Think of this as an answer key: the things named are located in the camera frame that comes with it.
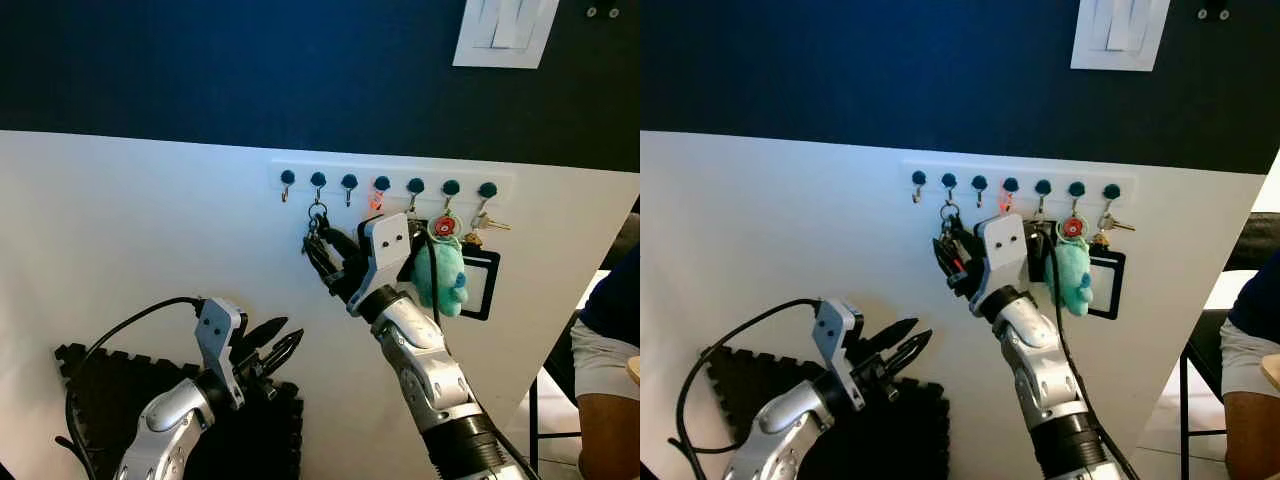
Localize brass and silver keys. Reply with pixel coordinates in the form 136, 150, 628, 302
1091, 210, 1138, 252
464, 208, 514, 250

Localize white key hook rail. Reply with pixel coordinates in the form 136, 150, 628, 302
899, 159, 1140, 205
269, 159, 517, 205

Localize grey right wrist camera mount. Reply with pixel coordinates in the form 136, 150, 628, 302
359, 212, 414, 317
969, 212, 1030, 317

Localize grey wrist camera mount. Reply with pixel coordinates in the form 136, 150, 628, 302
969, 212, 1030, 317
359, 212, 414, 317
198, 297, 247, 410
811, 297, 864, 412

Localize black key fob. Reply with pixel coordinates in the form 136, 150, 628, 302
402, 212, 432, 284
1026, 217, 1052, 284

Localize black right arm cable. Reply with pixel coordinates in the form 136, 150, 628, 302
419, 228, 547, 480
1039, 228, 1142, 480

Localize white light switch plate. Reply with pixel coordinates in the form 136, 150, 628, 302
1069, 0, 1172, 73
453, 0, 562, 71

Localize dark keys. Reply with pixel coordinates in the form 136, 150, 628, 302
934, 202, 963, 263
303, 202, 332, 263

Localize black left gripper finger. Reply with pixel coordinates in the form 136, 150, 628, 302
257, 329, 306, 374
880, 330, 935, 378
863, 318, 921, 354
243, 316, 291, 350

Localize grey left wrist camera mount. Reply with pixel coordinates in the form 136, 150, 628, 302
811, 297, 864, 412
198, 297, 247, 410

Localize black framed card holder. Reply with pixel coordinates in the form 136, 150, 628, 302
455, 245, 502, 323
1085, 247, 1128, 322

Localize black puzzle foam mat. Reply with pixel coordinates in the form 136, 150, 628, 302
704, 344, 952, 480
54, 342, 305, 480

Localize seated person blue shirt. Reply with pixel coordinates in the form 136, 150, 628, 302
1217, 275, 1280, 480
569, 245, 641, 480

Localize teal plush keychain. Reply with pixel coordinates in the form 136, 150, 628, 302
412, 238, 470, 319
1045, 240, 1095, 319

